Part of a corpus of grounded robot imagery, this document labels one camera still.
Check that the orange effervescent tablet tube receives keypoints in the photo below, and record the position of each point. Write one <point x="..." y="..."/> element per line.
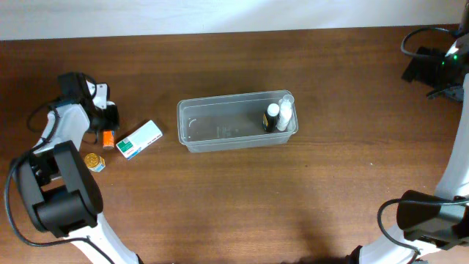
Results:
<point x="108" y="140"/>

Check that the dark bottle white cap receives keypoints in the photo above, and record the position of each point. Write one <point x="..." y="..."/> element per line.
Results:
<point x="270" y="117"/>

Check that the small gold-lid jar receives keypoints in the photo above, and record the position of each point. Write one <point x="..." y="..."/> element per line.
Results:
<point x="94" y="162"/>

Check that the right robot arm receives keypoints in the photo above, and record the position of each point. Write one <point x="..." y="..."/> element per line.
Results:
<point x="417" y="224"/>

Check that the white green medicine box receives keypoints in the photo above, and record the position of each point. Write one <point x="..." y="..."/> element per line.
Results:
<point x="138" y="140"/>

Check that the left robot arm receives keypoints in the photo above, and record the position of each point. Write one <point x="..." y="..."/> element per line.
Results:
<point x="58" y="190"/>

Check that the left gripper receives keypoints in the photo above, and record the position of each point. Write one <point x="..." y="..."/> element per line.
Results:
<point x="108" y="119"/>

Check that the white squeeze bottle clear cap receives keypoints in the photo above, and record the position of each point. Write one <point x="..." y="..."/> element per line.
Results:
<point x="285" y="112"/>

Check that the clear plastic container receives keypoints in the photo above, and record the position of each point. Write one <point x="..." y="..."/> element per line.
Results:
<point x="231" y="122"/>

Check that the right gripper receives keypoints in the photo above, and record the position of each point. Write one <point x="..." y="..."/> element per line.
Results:
<point x="440" y="86"/>

